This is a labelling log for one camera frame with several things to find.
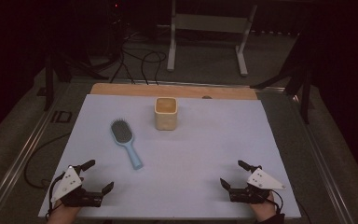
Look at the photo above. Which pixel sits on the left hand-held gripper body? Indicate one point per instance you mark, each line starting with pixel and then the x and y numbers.
pixel 70 183

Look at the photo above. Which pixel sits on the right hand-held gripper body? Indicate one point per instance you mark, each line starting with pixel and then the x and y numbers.
pixel 262 181

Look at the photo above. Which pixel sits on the light blue hairbrush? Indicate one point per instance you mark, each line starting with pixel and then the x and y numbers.
pixel 122 133

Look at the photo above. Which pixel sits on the beige square cup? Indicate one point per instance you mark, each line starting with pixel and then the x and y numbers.
pixel 166 119

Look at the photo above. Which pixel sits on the person's right hand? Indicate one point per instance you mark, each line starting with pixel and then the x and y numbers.
pixel 265 211

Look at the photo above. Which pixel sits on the person's left hand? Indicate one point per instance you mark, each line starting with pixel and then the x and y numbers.
pixel 62 214

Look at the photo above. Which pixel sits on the person's dark right sleeve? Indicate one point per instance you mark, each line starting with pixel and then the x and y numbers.
pixel 272 219

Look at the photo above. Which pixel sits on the pale blue table mat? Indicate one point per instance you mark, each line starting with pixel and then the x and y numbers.
pixel 199 155

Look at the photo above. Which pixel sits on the black tripod stand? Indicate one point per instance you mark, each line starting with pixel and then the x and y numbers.
pixel 304 87
pixel 49 77

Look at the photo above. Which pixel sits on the wooden table board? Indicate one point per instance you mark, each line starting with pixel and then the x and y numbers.
pixel 174 90

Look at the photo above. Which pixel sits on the white metal stand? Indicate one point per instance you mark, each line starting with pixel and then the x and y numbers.
pixel 211 23

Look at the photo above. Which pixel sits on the black floor bracket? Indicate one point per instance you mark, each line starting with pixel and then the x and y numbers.
pixel 61 116

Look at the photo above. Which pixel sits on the metal floor rail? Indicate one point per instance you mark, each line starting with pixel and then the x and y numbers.
pixel 18 161
pixel 320 161

